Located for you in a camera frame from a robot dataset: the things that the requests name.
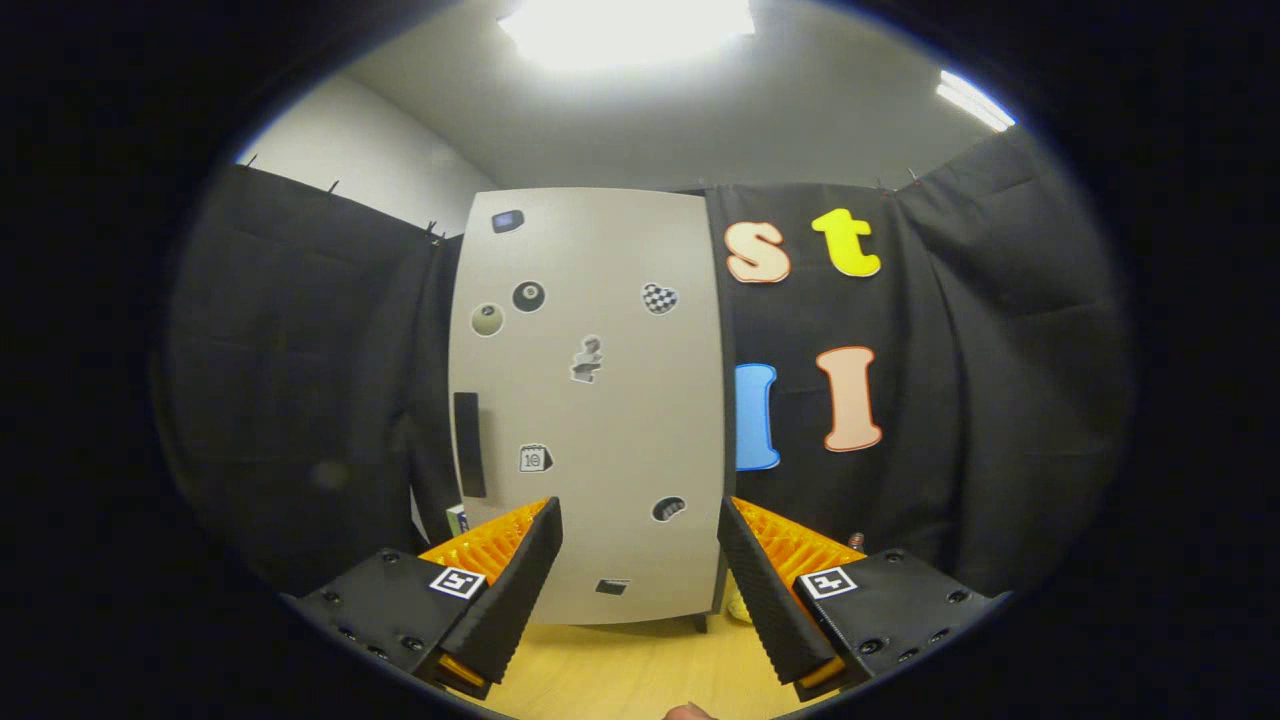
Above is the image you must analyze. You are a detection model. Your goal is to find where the large ceiling light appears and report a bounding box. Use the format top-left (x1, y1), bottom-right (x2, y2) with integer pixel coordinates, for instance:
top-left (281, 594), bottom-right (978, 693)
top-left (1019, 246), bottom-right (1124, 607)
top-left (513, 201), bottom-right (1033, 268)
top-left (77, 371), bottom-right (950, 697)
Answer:
top-left (498, 0), bottom-right (756, 71)

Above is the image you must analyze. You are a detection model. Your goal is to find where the dark grey shoe cabinet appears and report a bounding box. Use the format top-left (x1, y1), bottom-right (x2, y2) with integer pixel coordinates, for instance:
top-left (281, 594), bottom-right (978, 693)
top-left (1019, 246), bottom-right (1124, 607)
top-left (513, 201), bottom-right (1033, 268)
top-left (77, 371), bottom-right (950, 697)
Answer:
top-left (690, 185), bottom-right (733, 634)

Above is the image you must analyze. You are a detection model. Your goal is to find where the narrow ceiling light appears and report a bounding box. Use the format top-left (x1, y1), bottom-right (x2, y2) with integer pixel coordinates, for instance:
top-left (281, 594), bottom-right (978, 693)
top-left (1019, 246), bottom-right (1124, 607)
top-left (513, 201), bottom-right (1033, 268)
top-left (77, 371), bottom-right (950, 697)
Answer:
top-left (935, 68), bottom-right (1016, 133)

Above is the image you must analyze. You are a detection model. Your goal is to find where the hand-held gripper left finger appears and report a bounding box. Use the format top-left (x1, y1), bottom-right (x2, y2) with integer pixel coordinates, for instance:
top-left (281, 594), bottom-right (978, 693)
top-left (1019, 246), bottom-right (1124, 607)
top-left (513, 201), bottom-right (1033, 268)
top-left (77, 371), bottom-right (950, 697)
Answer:
top-left (290, 497), bottom-right (564, 701)

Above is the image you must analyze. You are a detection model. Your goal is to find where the black backdrop cloth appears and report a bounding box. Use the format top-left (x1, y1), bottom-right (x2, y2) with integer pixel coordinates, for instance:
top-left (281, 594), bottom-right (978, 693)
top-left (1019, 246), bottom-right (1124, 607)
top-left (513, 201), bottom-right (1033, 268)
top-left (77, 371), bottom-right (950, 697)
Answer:
top-left (160, 125), bottom-right (1136, 601)

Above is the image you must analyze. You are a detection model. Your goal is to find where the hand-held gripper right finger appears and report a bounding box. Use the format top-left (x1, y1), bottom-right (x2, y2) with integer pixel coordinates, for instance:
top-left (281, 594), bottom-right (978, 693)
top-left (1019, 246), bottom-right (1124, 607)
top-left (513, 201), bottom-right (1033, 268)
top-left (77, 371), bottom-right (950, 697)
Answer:
top-left (716, 495), bottom-right (1006, 703)

